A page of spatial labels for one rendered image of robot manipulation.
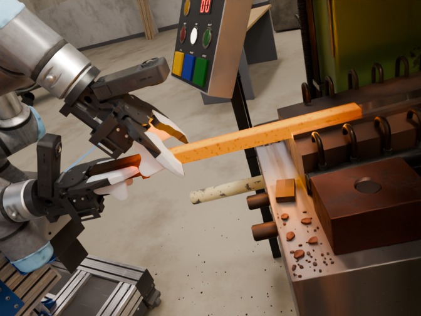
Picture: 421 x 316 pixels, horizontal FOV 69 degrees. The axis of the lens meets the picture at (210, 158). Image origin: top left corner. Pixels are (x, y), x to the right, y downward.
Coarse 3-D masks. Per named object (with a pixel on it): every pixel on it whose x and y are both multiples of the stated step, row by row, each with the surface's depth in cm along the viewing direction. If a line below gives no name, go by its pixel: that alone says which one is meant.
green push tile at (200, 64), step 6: (198, 60) 91; (204, 60) 87; (198, 66) 91; (204, 66) 87; (198, 72) 90; (204, 72) 87; (198, 78) 90; (204, 78) 87; (198, 84) 90; (204, 84) 88
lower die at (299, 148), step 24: (336, 96) 60; (360, 96) 55; (384, 96) 51; (360, 120) 47; (408, 120) 45; (288, 144) 58; (312, 144) 47; (336, 144) 45; (360, 144) 44; (384, 144) 44; (408, 144) 44; (312, 168) 46; (312, 192) 49
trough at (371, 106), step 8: (392, 96) 50; (400, 96) 50; (408, 96) 50; (416, 96) 50; (360, 104) 51; (368, 104) 51; (376, 104) 51; (384, 104) 51; (392, 104) 51; (400, 104) 50; (368, 112) 51
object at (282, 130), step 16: (320, 112) 50; (336, 112) 49; (352, 112) 48; (256, 128) 52; (272, 128) 50; (288, 128) 50; (304, 128) 50; (192, 144) 53; (208, 144) 52; (224, 144) 51; (240, 144) 51; (256, 144) 51; (128, 160) 54; (192, 160) 53; (144, 176) 53
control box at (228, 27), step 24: (192, 0) 97; (216, 0) 83; (240, 0) 80; (192, 24) 97; (216, 24) 82; (240, 24) 82; (192, 48) 96; (216, 48) 82; (240, 48) 85; (216, 72) 85; (216, 96) 88
